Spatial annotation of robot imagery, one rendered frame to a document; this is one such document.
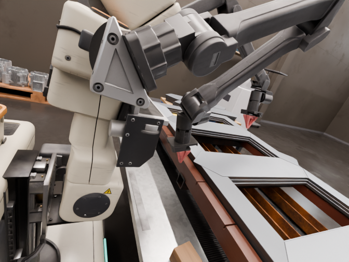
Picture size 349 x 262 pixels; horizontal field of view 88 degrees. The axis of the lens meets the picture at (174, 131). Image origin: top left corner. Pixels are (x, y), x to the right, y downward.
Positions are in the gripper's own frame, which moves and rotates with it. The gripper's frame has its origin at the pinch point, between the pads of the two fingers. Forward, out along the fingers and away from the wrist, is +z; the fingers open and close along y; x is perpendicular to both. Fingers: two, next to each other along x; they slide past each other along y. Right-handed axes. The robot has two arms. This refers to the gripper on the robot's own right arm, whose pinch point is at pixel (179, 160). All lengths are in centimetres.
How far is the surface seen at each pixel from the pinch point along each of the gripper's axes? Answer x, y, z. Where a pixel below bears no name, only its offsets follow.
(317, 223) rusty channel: 25, -63, 30
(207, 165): 2.5, -11.6, 3.0
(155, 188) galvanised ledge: -3.2, 8.8, 15.6
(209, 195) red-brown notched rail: 15.9, -4.5, 4.0
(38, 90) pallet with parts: -257, 114, 40
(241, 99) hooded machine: -243, -245, 61
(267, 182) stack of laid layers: 9.8, -40.0, 12.5
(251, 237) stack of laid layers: 32.2, -7.9, 3.7
